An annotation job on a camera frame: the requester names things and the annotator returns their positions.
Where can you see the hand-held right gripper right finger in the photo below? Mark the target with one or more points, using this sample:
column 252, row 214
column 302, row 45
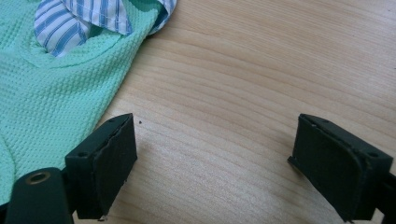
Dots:
column 334, row 166

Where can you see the blue white striped shirt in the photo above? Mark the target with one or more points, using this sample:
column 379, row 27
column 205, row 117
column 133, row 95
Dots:
column 67, row 26

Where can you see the mint green waffle knit garment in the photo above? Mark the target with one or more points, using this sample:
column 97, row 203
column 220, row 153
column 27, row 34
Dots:
column 46, row 102

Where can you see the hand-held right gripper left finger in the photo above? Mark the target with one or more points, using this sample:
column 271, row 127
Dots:
column 102, row 169

